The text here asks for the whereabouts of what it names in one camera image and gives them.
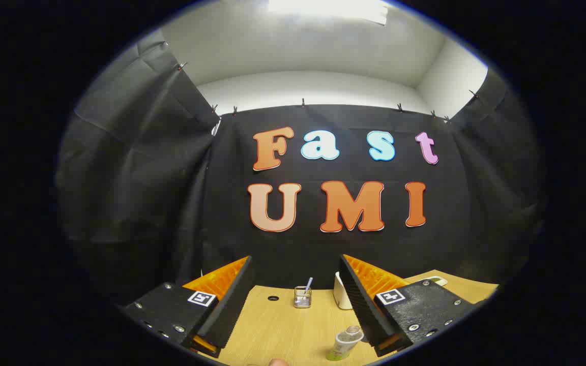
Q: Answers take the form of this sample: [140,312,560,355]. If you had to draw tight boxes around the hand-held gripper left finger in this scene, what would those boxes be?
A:
[120,256,253,359]

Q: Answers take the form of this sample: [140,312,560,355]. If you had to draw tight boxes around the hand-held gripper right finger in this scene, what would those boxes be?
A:
[339,254,477,357]

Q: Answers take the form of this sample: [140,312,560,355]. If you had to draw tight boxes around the clear bottle with white label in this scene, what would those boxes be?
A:
[325,325,365,361]

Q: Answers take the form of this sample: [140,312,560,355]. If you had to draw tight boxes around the white toaster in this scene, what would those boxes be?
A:
[334,272,354,311]

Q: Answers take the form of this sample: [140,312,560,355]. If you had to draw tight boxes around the wooden table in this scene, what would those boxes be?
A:
[201,269,500,366]

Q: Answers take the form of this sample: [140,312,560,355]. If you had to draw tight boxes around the black backdrop cloth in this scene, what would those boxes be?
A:
[56,30,545,306]

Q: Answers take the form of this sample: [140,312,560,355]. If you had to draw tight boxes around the ceiling light panel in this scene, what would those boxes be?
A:
[268,0,388,25]

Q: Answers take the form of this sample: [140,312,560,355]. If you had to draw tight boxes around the metal wire utensil holder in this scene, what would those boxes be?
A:
[294,286,313,309]

